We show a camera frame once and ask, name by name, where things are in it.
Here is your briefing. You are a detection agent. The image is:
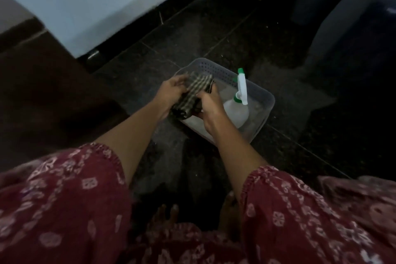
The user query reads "person's right hand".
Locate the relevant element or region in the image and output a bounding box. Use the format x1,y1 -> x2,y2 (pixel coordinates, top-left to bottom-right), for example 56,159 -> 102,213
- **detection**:
196,83 -> 231,138

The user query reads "person's right forearm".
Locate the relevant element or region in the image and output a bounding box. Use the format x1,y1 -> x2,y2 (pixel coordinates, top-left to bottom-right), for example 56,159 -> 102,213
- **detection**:
212,121 -> 269,203

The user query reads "red floral garment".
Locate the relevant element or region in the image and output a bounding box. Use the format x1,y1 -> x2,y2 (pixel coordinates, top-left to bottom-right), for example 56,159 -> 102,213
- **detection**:
0,142 -> 396,264

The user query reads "person's foot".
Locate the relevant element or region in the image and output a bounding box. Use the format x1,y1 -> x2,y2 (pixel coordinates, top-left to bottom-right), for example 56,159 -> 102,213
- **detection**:
148,204 -> 180,232
218,191 -> 242,241

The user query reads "person's left hand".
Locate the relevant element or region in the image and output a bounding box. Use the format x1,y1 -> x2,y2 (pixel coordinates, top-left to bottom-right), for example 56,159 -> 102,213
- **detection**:
151,74 -> 190,116

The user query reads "dark brown wooden cabinet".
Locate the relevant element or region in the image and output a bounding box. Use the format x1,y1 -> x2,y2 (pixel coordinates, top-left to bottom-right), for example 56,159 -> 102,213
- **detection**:
0,0 -> 130,172

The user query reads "person's right foot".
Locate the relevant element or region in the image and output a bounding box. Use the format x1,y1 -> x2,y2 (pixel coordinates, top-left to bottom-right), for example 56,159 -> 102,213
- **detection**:
218,191 -> 242,241

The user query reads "checked green cloth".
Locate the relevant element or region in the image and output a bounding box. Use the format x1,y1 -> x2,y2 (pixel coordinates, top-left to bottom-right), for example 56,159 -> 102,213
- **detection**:
171,71 -> 215,120

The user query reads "white spray bottle green nozzle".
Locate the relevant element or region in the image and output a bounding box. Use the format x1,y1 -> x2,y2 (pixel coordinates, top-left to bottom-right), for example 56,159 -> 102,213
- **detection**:
223,68 -> 250,130

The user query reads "person's left foot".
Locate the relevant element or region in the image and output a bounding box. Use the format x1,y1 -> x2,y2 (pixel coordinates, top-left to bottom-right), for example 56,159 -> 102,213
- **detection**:
148,204 -> 180,232

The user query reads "person's left forearm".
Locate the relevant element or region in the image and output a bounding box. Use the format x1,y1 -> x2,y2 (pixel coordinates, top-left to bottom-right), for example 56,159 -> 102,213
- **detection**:
94,101 -> 170,188

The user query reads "grey perforated plastic basket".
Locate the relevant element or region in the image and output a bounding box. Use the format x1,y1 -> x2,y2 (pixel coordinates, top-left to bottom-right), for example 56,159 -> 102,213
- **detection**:
173,57 -> 276,145

